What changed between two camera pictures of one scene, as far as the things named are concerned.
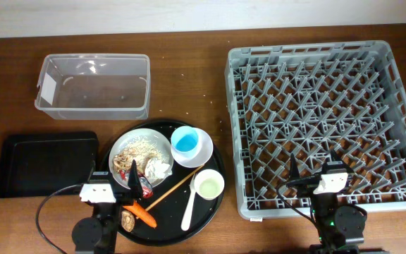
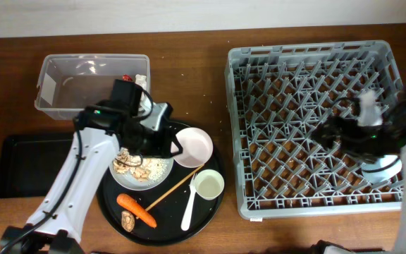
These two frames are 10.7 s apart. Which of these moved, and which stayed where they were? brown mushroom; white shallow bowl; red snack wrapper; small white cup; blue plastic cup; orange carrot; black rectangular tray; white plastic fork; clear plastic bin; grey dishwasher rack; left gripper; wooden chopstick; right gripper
Moved: red snack wrapper; left gripper; blue plastic cup; right gripper
Stayed: orange carrot; grey dishwasher rack; wooden chopstick; brown mushroom; white plastic fork; small white cup; white shallow bowl; black rectangular tray; clear plastic bin
